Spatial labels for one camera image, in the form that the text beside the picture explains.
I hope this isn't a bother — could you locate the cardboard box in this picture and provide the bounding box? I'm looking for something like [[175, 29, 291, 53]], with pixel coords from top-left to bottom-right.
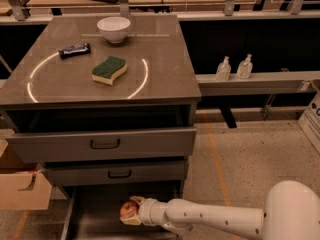
[[0, 140, 52, 210]]

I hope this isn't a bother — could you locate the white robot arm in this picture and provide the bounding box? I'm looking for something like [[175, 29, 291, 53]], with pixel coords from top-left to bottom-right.
[[120, 181, 320, 240]]

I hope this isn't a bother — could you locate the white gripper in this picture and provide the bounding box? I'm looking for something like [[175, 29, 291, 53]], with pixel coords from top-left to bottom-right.
[[120, 196, 157, 226]]

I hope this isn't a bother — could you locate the red apple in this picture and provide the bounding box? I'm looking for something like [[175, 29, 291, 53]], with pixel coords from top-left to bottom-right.
[[120, 201, 139, 218]]

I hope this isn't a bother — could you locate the grey bottom drawer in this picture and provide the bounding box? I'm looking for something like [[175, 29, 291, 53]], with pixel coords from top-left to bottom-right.
[[61, 181, 181, 240]]

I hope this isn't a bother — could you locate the grey drawer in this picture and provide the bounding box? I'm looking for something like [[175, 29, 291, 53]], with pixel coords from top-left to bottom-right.
[[61, 181, 181, 240], [7, 105, 196, 163], [44, 159, 188, 187]]

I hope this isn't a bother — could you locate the grey top drawer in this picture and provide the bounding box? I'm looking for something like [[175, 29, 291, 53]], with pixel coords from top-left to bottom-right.
[[7, 105, 196, 163]]

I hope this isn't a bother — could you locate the grey middle drawer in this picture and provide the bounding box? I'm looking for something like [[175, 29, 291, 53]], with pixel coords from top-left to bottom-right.
[[44, 159, 188, 187]]

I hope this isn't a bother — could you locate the white ceramic bowl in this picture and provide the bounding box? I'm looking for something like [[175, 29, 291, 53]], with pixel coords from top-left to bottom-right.
[[97, 17, 131, 43]]

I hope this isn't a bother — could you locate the right clear sanitizer bottle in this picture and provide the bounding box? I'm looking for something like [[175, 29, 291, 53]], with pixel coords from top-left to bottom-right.
[[237, 54, 253, 79]]

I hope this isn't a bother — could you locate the white printed box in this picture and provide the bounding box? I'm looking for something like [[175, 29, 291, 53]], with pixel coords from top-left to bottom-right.
[[298, 93, 320, 153]]

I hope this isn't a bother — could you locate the clear sanitizer bottle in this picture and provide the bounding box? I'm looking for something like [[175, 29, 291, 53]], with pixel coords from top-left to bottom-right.
[[216, 56, 231, 81], [237, 54, 253, 79]]

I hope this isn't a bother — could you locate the dark snack bar wrapper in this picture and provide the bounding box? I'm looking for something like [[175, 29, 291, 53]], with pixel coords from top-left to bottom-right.
[[58, 43, 91, 59]]

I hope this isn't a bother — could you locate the green yellow sponge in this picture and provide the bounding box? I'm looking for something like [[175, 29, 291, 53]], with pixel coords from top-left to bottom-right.
[[92, 56, 127, 86]]

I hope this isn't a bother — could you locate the grey drawer cabinet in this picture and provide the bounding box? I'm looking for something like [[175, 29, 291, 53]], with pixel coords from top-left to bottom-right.
[[0, 14, 202, 240]]

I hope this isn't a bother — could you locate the left clear sanitizer bottle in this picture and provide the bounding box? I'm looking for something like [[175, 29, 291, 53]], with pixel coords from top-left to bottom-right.
[[216, 56, 231, 81]]

